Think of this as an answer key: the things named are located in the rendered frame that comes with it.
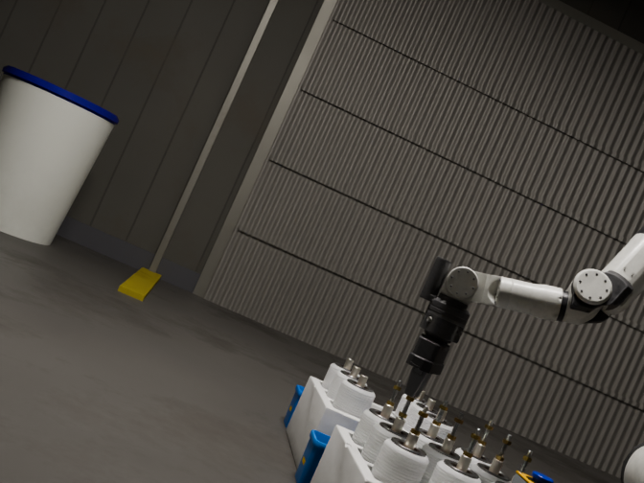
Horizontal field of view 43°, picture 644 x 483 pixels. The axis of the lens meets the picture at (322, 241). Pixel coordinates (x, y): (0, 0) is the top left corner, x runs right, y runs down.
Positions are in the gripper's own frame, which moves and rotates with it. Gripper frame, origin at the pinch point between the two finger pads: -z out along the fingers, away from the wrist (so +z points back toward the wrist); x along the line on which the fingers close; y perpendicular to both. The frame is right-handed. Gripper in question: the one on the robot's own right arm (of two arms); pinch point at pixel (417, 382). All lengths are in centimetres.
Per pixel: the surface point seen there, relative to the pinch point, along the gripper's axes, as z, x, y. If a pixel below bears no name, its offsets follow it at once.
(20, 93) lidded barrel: 27, 109, 260
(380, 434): -12.6, -4.4, 1.3
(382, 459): -15.0, -13.8, -3.8
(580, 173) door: 125, 340, 54
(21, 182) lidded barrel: -11, 119, 246
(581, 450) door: -31, 380, -8
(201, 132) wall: 52, 224, 241
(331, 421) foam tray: -21.3, 27.2, 23.8
